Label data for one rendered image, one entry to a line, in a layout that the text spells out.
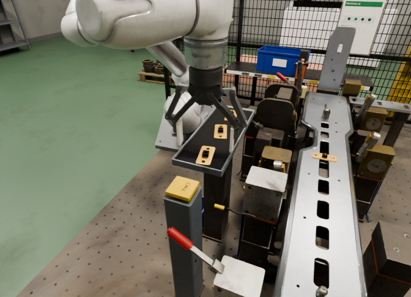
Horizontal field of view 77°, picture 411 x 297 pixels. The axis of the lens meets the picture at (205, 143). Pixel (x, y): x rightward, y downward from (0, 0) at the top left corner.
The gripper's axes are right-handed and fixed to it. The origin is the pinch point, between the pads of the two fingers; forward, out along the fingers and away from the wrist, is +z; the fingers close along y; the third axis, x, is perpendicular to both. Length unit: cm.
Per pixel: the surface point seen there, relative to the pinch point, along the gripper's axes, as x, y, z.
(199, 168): -5.4, -0.5, 4.2
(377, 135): 32, 54, 10
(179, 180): -11.1, -3.9, 4.1
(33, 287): -22, -53, 50
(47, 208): 61, -142, 120
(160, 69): 355, -153, 99
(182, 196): -15.9, -1.7, 4.1
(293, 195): 6.7, 25.9, 19.7
